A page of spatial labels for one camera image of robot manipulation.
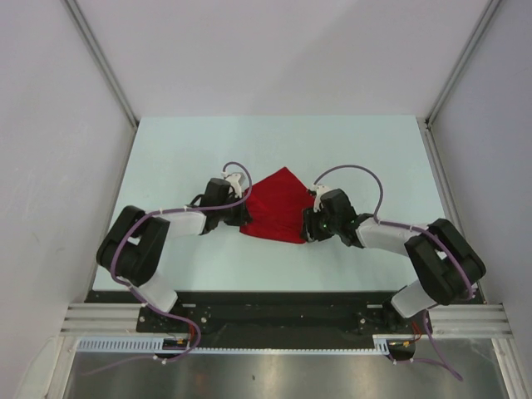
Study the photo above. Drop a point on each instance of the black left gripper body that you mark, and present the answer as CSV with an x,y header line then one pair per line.
x,y
233,215

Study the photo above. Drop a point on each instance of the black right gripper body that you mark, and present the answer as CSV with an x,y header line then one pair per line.
x,y
319,225

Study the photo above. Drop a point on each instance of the red cloth napkin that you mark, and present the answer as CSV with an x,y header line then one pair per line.
x,y
276,206

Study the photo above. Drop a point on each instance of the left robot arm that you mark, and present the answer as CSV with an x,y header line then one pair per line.
x,y
132,249

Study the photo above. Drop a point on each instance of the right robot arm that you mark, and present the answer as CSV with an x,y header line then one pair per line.
x,y
446,265

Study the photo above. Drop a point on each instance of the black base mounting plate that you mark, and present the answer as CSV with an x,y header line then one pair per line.
x,y
304,319

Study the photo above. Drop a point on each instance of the aluminium front rail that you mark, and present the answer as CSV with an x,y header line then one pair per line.
x,y
99,320

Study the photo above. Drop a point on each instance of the left aluminium frame post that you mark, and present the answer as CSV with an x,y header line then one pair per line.
x,y
87,35

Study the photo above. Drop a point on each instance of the aluminium frame post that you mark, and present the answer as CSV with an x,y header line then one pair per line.
x,y
87,35
473,41

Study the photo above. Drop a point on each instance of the right aluminium frame post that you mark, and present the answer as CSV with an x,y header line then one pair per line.
x,y
473,41

